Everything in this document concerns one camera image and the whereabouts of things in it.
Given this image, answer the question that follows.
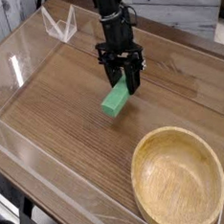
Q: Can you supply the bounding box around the light wooden bowl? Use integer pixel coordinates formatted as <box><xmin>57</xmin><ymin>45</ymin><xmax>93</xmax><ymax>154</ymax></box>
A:
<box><xmin>130</xmin><ymin>126</ymin><xmax>224</xmax><ymax>224</ymax></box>

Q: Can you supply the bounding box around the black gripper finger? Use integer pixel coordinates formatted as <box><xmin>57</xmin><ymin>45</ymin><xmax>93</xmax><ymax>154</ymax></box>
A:
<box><xmin>104</xmin><ymin>63</ymin><xmax>123</xmax><ymax>87</ymax></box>
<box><xmin>124</xmin><ymin>60</ymin><xmax>141</xmax><ymax>95</ymax></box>

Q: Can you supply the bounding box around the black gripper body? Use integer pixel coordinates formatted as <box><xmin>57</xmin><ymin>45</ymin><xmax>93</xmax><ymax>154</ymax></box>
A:
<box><xmin>91</xmin><ymin>9</ymin><xmax>146</xmax><ymax>75</ymax></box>

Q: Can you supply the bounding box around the clear acrylic barrier wall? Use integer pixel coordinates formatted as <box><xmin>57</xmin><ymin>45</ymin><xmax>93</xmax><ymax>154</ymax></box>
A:
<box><xmin>0</xmin><ymin>9</ymin><xmax>224</xmax><ymax>224</ymax></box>

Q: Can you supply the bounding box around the green rectangular block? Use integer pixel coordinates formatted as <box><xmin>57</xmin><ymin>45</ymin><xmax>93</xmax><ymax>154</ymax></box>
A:
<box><xmin>101</xmin><ymin>76</ymin><xmax>130</xmax><ymax>118</ymax></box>

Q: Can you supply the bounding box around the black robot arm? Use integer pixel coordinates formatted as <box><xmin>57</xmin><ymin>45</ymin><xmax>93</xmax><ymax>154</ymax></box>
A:
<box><xmin>93</xmin><ymin>0</ymin><xmax>145</xmax><ymax>95</ymax></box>

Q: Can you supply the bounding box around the clear acrylic corner bracket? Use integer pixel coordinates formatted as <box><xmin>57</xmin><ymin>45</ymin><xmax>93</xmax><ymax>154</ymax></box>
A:
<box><xmin>40</xmin><ymin>5</ymin><xmax>77</xmax><ymax>43</ymax></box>

